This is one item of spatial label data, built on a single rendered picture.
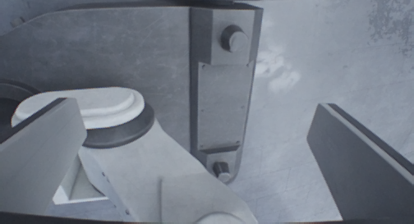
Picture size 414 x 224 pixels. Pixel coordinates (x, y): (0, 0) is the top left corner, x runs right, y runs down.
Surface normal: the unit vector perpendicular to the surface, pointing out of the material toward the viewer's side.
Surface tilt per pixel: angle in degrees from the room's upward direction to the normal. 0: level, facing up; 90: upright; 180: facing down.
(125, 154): 90
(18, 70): 0
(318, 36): 0
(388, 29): 0
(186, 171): 90
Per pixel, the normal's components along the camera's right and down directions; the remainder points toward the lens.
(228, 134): 0.21, 0.51
